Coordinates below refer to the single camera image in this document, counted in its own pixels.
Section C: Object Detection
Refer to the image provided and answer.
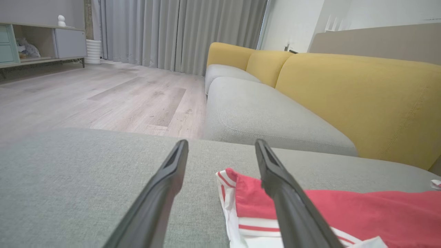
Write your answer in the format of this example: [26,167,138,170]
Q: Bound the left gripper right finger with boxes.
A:
[255,139,345,248]

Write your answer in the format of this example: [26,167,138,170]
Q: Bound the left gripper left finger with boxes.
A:
[103,139,189,248]

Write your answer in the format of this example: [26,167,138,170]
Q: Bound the red basketball jersey white trim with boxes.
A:
[215,168,441,248]

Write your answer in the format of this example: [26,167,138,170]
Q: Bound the grey fabric ottoman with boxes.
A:
[0,127,441,248]

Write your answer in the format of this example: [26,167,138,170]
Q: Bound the large grey sofa seat cushion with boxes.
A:
[203,76,359,157]

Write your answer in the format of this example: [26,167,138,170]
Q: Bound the small grey sofa seat cushion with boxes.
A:
[205,64,261,95]

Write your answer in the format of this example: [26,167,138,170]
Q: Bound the white ribbed cylinder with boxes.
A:
[84,39,102,65]

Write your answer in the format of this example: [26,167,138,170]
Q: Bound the grey curtain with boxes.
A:
[91,0,269,76]

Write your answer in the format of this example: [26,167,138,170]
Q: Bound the low wooden media cabinet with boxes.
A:
[0,22,88,70]

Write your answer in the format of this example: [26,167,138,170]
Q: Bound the beige partition panel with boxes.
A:
[308,22,441,66]

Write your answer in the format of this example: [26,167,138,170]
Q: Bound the crumpled bag in cabinet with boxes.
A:
[16,38,41,59]

